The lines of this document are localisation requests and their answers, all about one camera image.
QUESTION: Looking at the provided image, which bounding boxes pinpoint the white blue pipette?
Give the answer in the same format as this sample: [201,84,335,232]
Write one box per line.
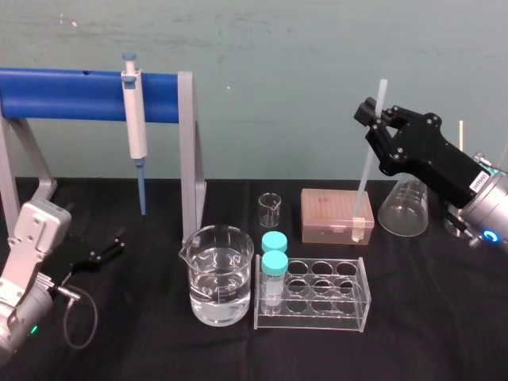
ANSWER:
[120,51,149,217]

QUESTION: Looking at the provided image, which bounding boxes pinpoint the translucent pink pipette tip box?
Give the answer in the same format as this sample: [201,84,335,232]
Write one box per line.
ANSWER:
[299,187,375,244]

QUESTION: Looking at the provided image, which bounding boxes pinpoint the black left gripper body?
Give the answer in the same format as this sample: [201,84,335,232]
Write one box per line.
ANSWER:
[55,233,105,287]

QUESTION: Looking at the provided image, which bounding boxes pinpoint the clear acrylic tube rack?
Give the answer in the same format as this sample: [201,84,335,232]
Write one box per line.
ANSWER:
[252,256,372,332]

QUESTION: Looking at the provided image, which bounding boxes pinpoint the glass conical flask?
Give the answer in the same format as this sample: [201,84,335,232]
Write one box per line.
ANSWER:
[377,177,431,239]

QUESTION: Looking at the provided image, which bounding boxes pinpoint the blue bar stand grey legs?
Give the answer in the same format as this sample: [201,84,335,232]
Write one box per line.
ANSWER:
[0,67,208,248]

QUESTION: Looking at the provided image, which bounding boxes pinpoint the black table cloth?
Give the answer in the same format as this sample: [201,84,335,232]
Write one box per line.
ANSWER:
[0,176,508,381]

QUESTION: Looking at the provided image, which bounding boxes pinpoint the translucent white stirring rod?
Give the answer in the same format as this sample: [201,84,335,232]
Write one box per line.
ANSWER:
[351,79,388,220]

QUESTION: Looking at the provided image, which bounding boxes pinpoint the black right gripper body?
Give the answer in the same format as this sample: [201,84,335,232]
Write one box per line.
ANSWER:
[379,113,492,209]

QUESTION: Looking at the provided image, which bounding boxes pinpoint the teal capped sample tube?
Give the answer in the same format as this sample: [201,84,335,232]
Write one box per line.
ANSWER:
[261,231,288,254]
[260,250,290,315]

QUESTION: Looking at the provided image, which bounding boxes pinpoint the small empty glass beaker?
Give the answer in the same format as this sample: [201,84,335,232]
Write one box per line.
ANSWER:
[258,192,283,228]

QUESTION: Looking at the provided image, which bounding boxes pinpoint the large glass beaker with water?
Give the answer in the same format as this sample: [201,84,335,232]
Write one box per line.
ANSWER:
[178,224,256,328]

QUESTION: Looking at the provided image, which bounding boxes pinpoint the thin dark gripper cable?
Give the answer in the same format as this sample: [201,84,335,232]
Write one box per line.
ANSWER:
[48,283,99,351]

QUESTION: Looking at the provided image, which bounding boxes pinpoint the cream tape piece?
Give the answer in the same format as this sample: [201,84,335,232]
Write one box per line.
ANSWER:
[351,216,367,244]

